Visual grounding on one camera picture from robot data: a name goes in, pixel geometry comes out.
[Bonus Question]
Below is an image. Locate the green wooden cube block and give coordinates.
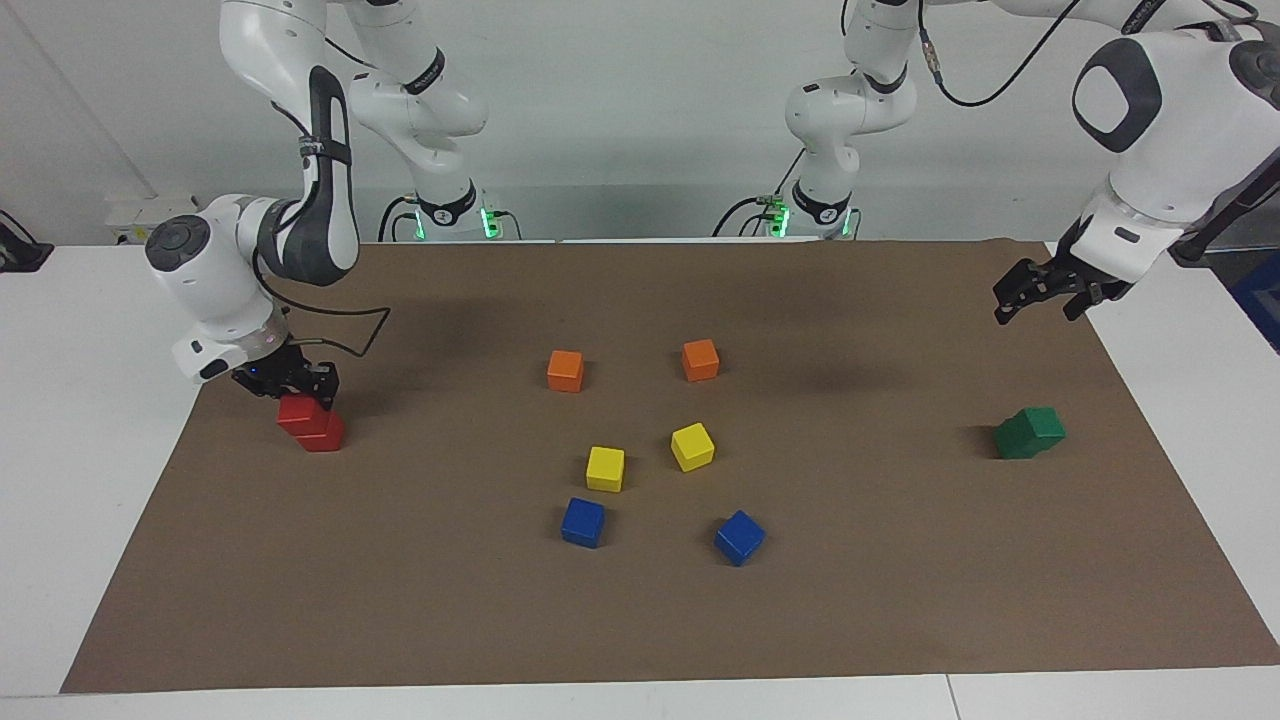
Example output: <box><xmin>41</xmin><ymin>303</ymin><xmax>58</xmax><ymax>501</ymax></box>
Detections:
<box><xmin>994</xmin><ymin>420</ymin><xmax>1043</xmax><ymax>462</ymax></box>
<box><xmin>1014</xmin><ymin>406</ymin><xmax>1067</xmax><ymax>449</ymax></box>

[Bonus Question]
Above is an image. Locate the black base power cable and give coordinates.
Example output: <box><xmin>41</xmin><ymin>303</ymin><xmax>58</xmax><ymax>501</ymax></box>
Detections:
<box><xmin>711</xmin><ymin>143</ymin><xmax>804</xmax><ymax>239</ymax></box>
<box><xmin>377</xmin><ymin>194</ymin><xmax>423</xmax><ymax>244</ymax></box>

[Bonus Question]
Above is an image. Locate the red wooden cube block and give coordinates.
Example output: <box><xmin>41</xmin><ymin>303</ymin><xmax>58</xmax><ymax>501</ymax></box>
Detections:
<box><xmin>297</xmin><ymin>412</ymin><xmax>347</xmax><ymax>454</ymax></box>
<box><xmin>277</xmin><ymin>393</ymin><xmax>332</xmax><ymax>437</ymax></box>

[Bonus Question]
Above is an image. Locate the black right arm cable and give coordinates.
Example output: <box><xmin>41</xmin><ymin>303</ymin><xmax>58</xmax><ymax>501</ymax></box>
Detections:
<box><xmin>250</xmin><ymin>100</ymin><xmax>391</xmax><ymax>359</ymax></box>

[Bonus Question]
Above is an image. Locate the black stand base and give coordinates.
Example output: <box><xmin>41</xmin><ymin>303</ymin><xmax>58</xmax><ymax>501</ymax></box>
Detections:
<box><xmin>0</xmin><ymin>208</ymin><xmax>54</xmax><ymax>274</ymax></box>

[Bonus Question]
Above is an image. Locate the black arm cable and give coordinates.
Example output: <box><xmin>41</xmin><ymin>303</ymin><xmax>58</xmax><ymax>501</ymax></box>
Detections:
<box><xmin>250</xmin><ymin>100</ymin><xmax>391</xmax><ymax>359</ymax></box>
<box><xmin>840</xmin><ymin>0</ymin><xmax>1261</xmax><ymax>109</ymax></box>

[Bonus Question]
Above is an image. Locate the black tripod pole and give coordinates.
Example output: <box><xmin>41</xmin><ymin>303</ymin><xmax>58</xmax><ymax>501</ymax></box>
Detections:
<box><xmin>1170</xmin><ymin>150</ymin><xmax>1280</xmax><ymax>267</ymax></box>

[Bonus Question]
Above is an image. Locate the brown paper table mat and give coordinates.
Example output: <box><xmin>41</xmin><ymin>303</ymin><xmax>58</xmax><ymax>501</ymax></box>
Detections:
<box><xmin>60</xmin><ymin>238</ymin><xmax>1280</xmax><ymax>695</ymax></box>

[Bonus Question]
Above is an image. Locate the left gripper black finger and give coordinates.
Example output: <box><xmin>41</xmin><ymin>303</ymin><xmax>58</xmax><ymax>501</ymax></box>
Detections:
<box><xmin>1061</xmin><ymin>281</ymin><xmax>1107</xmax><ymax>322</ymax></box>
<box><xmin>992</xmin><ymin>258</ymin><xmax>1052</xmax><ymax>325</ymax></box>

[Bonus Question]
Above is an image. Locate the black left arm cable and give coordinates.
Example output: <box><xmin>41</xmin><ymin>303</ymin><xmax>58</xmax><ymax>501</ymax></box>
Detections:
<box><xmin>840</xmin><ymin>0</ymin><xmax>1261</xmax><ymax>109</ymax></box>

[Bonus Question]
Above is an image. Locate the white wall socket box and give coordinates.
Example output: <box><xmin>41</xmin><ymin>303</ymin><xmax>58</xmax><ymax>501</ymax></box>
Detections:
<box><xmin>104</xmin><ymin>194</ymin><xmax>203</xmax><ymax>247</ymax></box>

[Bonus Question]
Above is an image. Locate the blue wooden cube block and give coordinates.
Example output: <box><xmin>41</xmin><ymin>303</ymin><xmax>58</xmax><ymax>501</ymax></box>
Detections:
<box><xmin>560</xmin><ymin>497</ymin><xmax>607</xmax><ymax>549</ymax></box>
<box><xmin>713</xmin><ymin>510</ymin><xmax>767</xmax><ymax>568</ymax></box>

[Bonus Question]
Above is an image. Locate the yellow wooden cube block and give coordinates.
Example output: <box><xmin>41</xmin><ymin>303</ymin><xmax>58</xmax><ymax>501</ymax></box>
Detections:
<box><xmin>670</xmin><ymin>422</ymin><xmax>716</xmax><ymax>473</ymax></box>
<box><xmin>585</xmin><ymin>446</ymin><xmax>626</xmax><ymax>493</ymax></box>

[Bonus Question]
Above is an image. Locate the blue box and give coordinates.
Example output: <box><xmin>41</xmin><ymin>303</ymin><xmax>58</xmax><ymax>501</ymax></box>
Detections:
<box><xmin>1232</xmin><ymin>250</ymin><xmax>1280</xmax><ymax>354</ymax></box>

